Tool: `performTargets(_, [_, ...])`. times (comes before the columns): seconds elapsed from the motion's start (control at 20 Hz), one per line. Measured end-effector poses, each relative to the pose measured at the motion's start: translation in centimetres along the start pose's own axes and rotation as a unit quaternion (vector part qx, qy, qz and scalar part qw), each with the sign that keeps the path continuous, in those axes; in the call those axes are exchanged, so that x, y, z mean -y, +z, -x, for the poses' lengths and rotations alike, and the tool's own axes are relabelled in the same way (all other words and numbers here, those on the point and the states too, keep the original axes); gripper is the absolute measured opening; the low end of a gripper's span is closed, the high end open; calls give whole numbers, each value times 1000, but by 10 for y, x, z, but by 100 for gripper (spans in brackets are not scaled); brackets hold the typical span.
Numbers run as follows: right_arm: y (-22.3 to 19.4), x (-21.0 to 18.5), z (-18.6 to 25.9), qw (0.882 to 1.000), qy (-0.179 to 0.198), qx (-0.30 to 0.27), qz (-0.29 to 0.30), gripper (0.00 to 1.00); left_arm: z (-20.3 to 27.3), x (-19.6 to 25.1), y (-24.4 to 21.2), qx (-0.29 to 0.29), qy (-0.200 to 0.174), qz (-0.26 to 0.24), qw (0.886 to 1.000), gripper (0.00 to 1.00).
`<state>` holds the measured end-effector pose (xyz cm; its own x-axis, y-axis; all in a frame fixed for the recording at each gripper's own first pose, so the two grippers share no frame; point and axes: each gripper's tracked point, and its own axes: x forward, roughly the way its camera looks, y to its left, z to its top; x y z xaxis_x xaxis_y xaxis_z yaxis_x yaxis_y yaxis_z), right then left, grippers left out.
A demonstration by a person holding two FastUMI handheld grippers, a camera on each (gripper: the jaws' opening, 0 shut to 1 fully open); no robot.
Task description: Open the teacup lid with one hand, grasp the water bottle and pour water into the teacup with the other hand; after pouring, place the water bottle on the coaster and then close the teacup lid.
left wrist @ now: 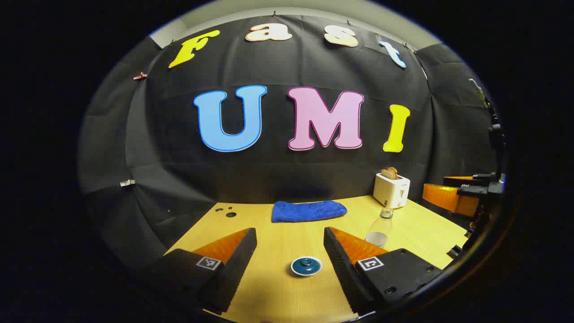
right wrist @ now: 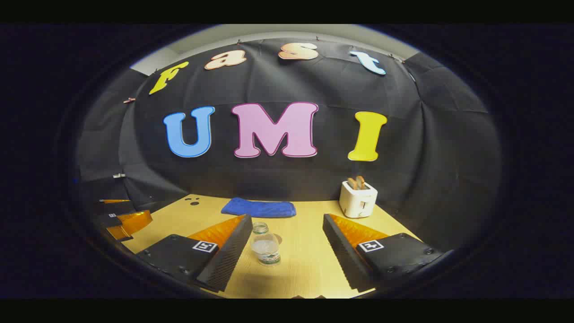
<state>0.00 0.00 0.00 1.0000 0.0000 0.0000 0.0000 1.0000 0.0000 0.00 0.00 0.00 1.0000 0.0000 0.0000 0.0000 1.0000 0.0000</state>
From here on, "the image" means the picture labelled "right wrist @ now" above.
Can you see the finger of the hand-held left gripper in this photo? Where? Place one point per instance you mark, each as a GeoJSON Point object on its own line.
{"type": "Point", "coordinates": [107, 220]}
{"type": "Point", "coordinates": [116, 207]}

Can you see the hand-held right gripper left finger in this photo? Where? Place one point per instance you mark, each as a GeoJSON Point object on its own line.
{"type": "Point", "coordinates": [228, 255]}

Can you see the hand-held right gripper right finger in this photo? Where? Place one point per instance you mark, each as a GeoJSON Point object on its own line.
{"type": "Point", "coordinates": [345, 255]}

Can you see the clear plastic water bottle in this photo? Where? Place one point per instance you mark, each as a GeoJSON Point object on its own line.
{"type": "Point", "coordinates": [267, 249]}

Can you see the white toaster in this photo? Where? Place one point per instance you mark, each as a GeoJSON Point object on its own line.
{"type": "Point", "coordinates": [356, 202]}

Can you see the blue folded towel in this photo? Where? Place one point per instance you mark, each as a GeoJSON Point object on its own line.
{"type": "Point", "coordinates": [258, 208]}

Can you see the brown toast slice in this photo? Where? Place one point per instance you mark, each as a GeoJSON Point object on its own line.
{"type": "Point", "coordinates": [352, 184]}
{"type": "Point", "coordinates": [361, 181]}

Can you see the black backdrop cloth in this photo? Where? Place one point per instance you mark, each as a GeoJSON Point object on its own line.
{"type": "Point", "coordinates": [314, 179]}

